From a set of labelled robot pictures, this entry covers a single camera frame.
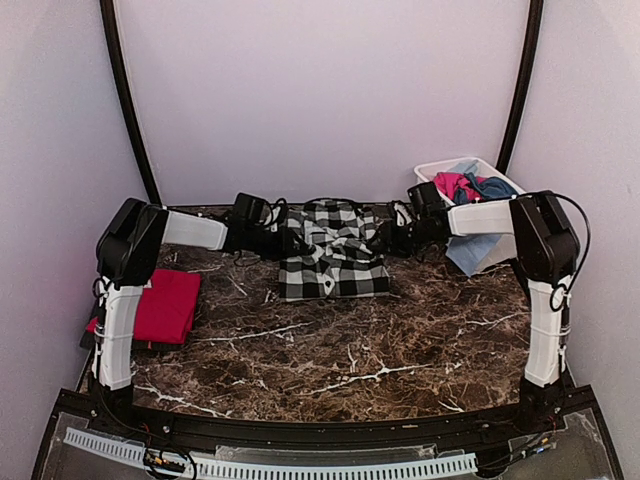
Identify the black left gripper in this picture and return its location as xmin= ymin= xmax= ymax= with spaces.
xmin=245 ymin=224 xmax=308 ymax=261

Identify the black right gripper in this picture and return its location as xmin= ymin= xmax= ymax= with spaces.
xmin=368 ymin=218 xmax=438 ymax=258

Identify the black white plaid shirt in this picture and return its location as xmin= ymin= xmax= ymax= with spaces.
xmin=278 ymin=198 xmax=390 ymax=302

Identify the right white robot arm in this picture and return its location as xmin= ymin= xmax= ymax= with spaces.
xmin=367 ymin=182 xmax=589 ymax=392

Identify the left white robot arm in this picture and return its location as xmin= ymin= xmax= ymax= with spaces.
xmin=92 ymin=193 xmax=302 ymax=393

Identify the white plastic laundry bin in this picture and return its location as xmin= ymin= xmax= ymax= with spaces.
xmin=414 ymin=157 xmax=524 ymax=265

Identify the light blue cloth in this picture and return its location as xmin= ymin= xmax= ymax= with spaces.
xmin=446 ymin=235 xmax=500 ymax=277

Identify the pink garment in bin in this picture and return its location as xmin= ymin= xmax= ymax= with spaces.
xmin=433 ymin=172 xmax=482 ymax=205

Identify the blue garment in bin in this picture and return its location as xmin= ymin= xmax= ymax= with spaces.
xmin=453 ymin=173 xmax=518 ymax=205

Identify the folded red t-shirt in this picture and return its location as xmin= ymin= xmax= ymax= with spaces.
xmin=85 ymin=268 xmax=203 ymax=345

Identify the folded black garment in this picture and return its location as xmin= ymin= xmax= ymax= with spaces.
xmin=79 ymin=331 xmax=185 ymax=352

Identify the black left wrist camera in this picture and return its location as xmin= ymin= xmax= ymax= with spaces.
xmin=232 ymin=193 xmax=269 ymax=227

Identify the black front rail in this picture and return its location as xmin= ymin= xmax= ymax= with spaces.
xmin=89 ymin=399 xmax=551 ymax=454

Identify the white slotted cable duct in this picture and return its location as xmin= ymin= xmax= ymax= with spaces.
xmin=63 ymin=427 xmax=477 ymax=479

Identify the right black frame post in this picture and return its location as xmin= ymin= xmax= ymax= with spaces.
xmin=496 ymin=0 xmax=544 ymax=174

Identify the black frame post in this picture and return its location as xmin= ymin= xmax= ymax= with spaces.
xmin=99 ymin=0 xmax=162 ymax=205
xmin=496 ymin=0 xmax=544 ymax=174

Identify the left black frame post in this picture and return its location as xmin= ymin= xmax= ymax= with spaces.
xmin=99 ymin=0 xmax=162 ymax=205

